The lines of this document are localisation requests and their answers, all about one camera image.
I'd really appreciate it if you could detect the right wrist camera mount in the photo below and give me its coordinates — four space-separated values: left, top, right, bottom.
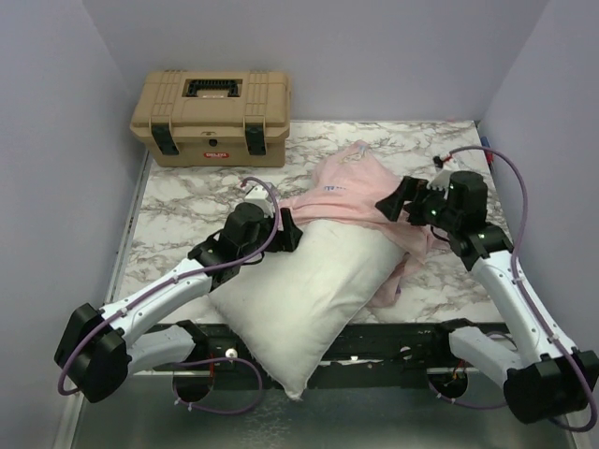
428 155 460 191

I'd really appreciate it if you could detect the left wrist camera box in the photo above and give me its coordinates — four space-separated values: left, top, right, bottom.
243 184 272 209

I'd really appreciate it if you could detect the pink purple printed pillowcase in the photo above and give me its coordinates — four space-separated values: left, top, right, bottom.
280 140 434 308

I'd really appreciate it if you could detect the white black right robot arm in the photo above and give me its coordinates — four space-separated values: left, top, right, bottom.
375 171 598 432

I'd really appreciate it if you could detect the tan plastic toolbox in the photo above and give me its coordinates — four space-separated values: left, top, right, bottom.
130 70 292 167

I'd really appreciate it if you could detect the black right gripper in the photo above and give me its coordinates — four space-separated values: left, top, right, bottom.
375 175 460 232

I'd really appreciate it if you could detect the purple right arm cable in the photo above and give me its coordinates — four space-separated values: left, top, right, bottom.
432 145 599 432

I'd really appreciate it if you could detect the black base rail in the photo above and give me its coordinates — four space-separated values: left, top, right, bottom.
153 322 511 392

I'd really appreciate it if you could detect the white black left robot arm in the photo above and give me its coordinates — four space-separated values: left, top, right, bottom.
54 202 302 403

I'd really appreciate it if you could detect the white pillow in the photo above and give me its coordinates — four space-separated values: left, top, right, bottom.
209 220 405 400

